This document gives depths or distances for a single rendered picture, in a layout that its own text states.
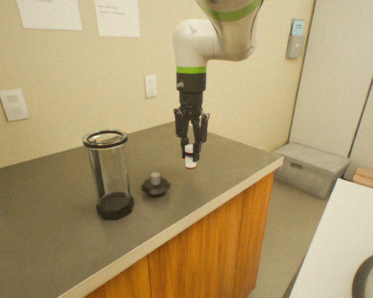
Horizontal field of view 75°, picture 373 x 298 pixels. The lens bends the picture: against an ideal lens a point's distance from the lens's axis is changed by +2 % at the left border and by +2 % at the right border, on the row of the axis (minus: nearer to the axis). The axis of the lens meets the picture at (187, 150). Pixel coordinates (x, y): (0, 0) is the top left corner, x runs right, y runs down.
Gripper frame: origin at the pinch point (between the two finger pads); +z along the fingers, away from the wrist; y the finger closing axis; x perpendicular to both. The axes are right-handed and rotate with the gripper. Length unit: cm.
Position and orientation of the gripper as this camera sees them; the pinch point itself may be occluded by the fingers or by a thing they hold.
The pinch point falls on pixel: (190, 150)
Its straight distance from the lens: 83.7
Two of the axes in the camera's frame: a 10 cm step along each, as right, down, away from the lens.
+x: 6.2, -3.2, 7.2
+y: 7.9, 2.5, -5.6
